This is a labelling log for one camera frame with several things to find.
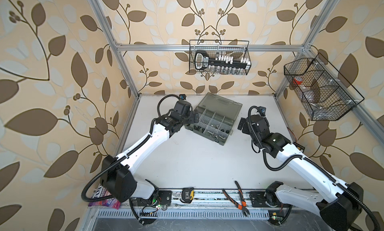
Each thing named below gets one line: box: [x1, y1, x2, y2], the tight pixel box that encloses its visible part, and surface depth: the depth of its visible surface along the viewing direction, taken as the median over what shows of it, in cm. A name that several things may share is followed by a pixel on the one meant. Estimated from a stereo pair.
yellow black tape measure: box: [179, 187, 195, 204], surface depth 75 cm
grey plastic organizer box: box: [184, 92, 243, 146], surface depth 103 cm
